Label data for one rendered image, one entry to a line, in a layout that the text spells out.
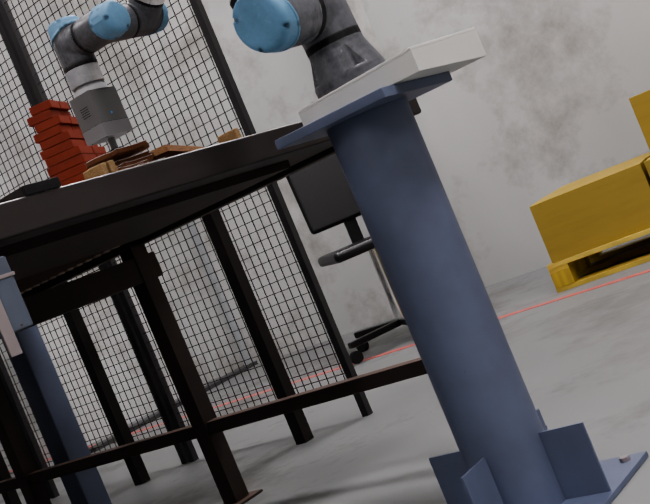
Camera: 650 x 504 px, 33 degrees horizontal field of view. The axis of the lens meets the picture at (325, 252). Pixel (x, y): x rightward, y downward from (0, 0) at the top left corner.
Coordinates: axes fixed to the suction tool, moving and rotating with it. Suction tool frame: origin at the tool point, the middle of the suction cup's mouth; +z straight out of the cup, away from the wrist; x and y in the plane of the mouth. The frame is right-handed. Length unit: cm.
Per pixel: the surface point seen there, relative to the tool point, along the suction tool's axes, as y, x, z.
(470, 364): -6, 57, 65
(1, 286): 61, 23, 20
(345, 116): 0, 56, 13
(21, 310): 60, 24, 25
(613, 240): -297, -20, 84
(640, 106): -339, 2, 34
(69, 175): -49, -66, -12
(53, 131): -50, -66, -25
